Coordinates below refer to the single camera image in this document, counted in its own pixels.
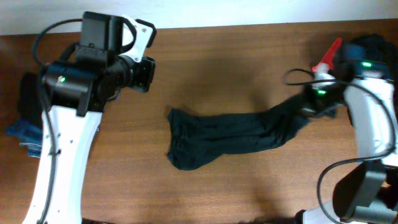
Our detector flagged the black Nike t-shirt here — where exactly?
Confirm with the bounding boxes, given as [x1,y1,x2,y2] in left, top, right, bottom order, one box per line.
[166,93,338,172]

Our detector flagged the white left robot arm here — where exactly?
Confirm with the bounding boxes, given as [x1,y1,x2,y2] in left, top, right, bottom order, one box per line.
[23,55,155,223]

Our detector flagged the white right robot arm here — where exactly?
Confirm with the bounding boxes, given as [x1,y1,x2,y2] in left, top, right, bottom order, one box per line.
[295,60,397,223]

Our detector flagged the red garment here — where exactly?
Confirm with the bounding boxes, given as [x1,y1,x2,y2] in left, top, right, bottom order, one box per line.
[312,37,343,73]

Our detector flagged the black clothes pile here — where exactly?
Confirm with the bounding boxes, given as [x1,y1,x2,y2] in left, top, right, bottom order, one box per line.
[349,34,397,70]

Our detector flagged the folded black garment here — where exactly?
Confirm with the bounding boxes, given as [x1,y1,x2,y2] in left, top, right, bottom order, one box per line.
[17,72,42,129]

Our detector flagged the folded blue jeans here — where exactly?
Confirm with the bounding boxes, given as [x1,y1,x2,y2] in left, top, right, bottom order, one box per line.
[6,118,42,157]

